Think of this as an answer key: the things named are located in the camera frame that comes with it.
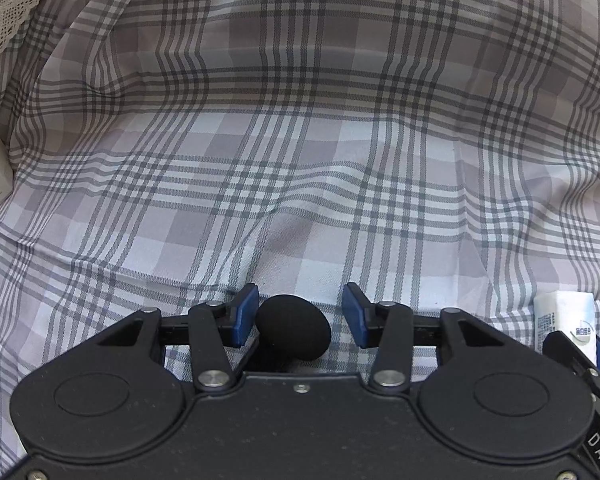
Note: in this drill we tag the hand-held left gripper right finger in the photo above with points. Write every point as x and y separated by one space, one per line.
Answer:
356 315

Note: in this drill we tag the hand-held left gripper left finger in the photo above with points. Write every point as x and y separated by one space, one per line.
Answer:
244 315

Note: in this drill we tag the black oval sponge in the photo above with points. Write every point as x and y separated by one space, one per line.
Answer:
292 326

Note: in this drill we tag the grey plaid bed sheet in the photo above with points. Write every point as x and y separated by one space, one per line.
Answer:
305 135

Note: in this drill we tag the cream lace cloth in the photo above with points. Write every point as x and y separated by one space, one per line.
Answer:
15 5

